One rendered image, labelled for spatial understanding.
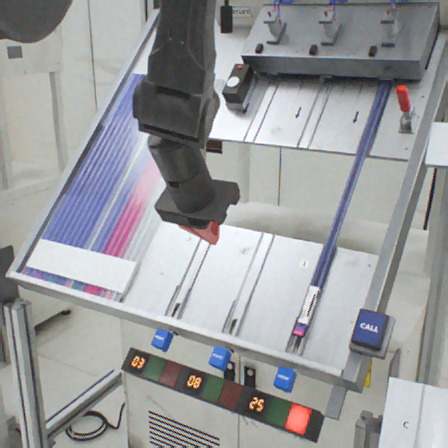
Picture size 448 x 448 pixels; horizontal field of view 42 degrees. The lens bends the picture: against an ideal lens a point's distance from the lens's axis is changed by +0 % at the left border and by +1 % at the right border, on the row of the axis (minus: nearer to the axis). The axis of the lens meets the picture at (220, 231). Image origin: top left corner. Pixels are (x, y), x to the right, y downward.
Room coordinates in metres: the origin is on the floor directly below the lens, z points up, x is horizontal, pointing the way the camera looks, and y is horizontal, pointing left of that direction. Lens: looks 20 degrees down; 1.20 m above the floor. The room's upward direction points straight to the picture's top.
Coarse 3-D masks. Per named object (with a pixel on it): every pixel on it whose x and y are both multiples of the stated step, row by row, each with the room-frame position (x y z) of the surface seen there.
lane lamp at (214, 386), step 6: (210, 378) 0.77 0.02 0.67; (216, 378) 0.77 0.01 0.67; (210, 384) 0.77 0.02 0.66; (216, 384) 0.76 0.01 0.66; (222, 384) 0.76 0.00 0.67; (204, 390) 0.76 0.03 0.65; (210, 390) 0.76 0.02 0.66; (216, 390) 0.75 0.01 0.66; (222, 390) 0.75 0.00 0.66; (204, 396) 0.75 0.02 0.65; (210, 396) 0.75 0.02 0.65; (216, 396) 0.75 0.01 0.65; (216, 402) 0.74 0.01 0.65
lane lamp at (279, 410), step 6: (276, 402) 0.71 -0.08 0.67; (282, 402) 0.71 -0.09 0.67; (288, 402) 0.71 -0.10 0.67; (270, 408) 0.71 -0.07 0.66; (276, 408) 0.71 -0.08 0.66; (282, 408) 0.71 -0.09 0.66; (288, 408) 0.70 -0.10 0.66; (270, 414) 0.70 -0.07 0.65; (276, 414) 0.70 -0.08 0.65; (282, 414) 0.70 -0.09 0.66; (270, 420) 0.70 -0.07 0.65; (276, 420) 0.69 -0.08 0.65; (282, 420) 0.69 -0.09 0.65; (282, 426) 0.69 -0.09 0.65
